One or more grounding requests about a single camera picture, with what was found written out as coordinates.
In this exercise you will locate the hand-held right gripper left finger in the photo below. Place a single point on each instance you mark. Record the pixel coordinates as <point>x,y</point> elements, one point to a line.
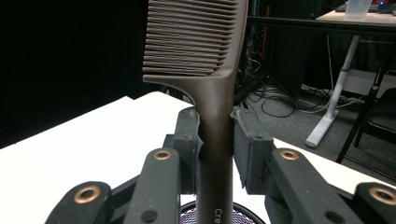
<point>186,149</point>

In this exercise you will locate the black metal stand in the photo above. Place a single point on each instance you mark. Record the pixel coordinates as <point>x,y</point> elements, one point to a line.
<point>249,88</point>

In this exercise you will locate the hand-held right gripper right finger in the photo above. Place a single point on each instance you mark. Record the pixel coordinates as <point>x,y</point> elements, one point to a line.
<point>252,152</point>

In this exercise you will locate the white board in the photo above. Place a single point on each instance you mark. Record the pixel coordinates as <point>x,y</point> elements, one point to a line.
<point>77,149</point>

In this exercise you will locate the white box under desk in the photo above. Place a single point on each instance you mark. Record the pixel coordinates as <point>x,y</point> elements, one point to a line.
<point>361,82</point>

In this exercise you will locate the black folding chair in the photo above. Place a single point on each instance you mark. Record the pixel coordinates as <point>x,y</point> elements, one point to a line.
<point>370,105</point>

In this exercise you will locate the translucent plastic container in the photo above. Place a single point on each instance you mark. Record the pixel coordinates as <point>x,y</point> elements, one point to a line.
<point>358,9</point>

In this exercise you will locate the black mesh cup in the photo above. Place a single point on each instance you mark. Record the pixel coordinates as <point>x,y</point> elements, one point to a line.
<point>244,216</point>

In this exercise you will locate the desk with white legs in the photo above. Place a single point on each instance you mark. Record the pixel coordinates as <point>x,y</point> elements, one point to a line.
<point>339,84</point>

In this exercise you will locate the brown comb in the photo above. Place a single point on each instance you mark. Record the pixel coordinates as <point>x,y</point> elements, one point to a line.
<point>214,102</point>

